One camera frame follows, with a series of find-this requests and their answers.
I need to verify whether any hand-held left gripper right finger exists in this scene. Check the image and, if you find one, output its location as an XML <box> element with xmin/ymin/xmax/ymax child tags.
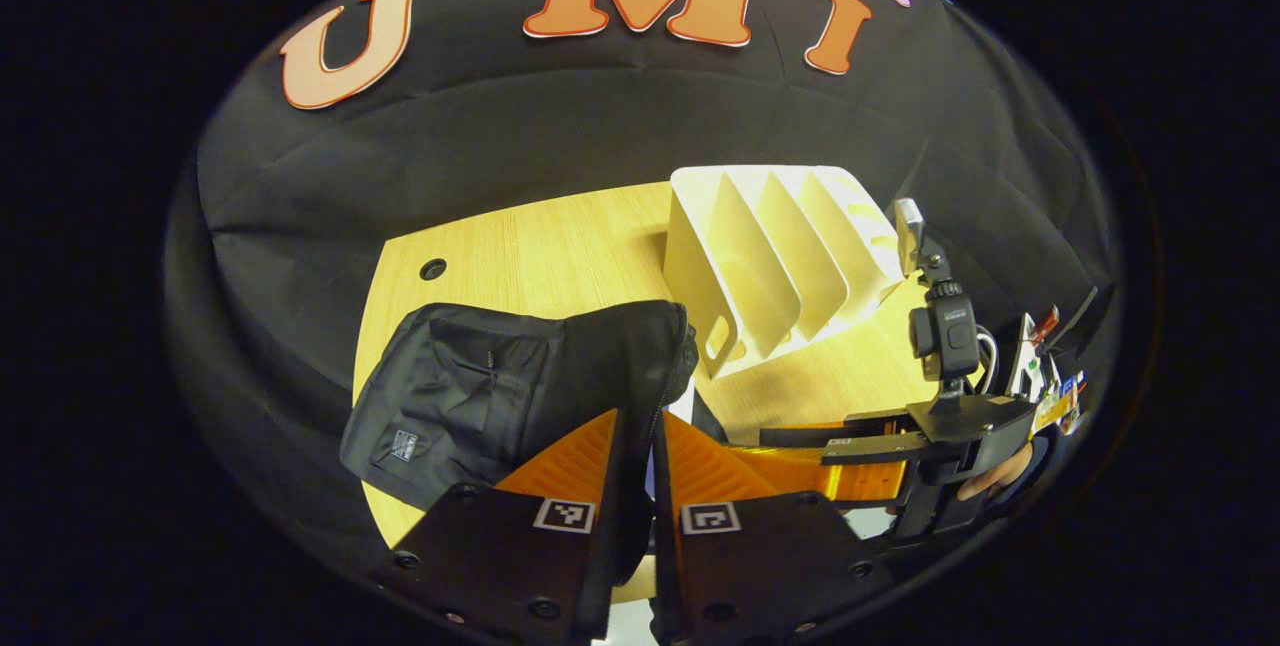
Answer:
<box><xmin>650</xmin><ymin>411</ymin><xmax>896</xmax><ymax>646</ymax></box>

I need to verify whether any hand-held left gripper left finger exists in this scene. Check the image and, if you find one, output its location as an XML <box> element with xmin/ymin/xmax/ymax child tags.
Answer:
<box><xmin>368</xmin><ymin>408</ymin><xmax>629</xmax><ymax>646</ymax></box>

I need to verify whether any white bookshelf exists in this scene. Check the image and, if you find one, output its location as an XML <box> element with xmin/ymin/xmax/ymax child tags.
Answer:
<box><xmin>660</xmin><ymin>164</ymin><xmax>909</xmax><ymax>380</ymax></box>

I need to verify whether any black schoolbag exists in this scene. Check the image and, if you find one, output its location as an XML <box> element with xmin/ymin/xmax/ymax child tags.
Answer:
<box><xmin>338</xmin><ymin>299</ymin><xmax>701</xmax><ymax>587</ymax></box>

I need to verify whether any white cluttered shelf unit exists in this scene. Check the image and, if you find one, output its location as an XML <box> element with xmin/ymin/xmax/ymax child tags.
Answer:
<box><xmin>1005</xmin><ymin>304</ymin><xmax>1089</xmax><ymax>432</ymax></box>

